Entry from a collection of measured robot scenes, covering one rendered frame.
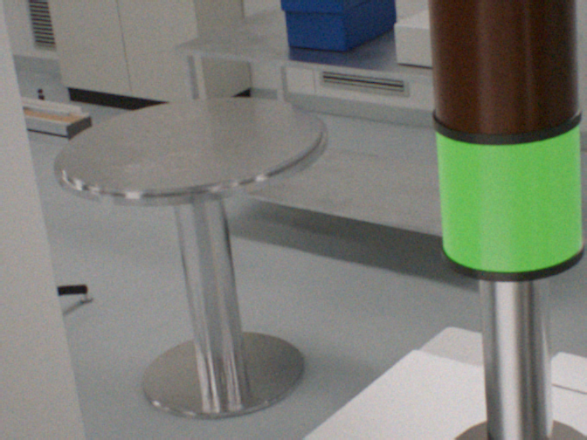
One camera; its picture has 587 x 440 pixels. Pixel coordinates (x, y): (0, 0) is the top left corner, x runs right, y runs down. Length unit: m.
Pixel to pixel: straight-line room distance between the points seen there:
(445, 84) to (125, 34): 7.43
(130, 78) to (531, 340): 7.49
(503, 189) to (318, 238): 5.50
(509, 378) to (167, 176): 3.76
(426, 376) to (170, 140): 3.98
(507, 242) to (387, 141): 6.59
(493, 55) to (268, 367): 4.48
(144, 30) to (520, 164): 7.32
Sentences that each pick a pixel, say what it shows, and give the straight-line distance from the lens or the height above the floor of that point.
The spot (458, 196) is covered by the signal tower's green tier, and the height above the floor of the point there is 2.23.
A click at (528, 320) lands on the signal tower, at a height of 2.18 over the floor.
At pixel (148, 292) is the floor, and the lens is 5.65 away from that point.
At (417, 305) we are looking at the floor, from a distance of 5.28.
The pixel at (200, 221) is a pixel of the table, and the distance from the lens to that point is 4.55.
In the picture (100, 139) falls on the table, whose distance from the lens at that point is 4.68.
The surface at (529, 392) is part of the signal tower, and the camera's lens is 0.50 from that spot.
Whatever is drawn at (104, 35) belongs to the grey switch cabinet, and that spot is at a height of 0.46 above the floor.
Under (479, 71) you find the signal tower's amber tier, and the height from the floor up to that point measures 2.27.
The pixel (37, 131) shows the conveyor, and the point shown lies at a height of 0.89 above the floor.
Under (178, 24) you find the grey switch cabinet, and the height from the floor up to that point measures 0.58.
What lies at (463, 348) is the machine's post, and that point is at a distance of 0.62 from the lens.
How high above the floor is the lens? 2.40
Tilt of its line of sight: 23 degrees down
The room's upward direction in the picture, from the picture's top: 6 degrees counter-clockwise
